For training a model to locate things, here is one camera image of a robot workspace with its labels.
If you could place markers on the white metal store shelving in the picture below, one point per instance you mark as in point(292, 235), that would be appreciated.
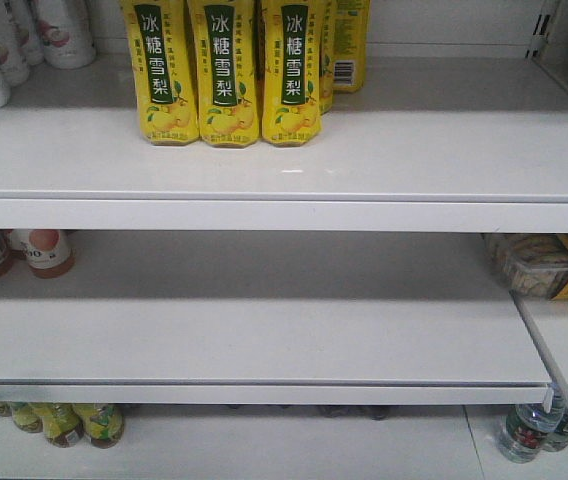
point(322, 312)

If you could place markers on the yellow pear drink bottle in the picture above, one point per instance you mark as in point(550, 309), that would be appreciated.
point(351, 28)
point(292, 40)
point(160, 47)
point(225, 65)

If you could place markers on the yellow lemon tea bottle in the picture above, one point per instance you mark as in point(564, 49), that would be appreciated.
point(103, 423)
point(62, 427)
point(24, 417)

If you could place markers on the clear cookie box yellow label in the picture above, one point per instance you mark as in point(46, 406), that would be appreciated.
point(530, 264)

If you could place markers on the clear water bottle green label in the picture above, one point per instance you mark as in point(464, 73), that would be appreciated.
point(527, 426)
point(558, 439)

